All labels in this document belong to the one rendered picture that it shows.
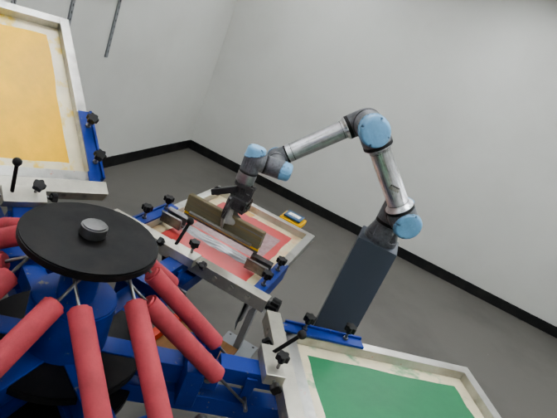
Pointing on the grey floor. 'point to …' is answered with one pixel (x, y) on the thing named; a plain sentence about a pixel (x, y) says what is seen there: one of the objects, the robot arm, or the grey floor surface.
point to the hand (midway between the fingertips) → (223, 223)
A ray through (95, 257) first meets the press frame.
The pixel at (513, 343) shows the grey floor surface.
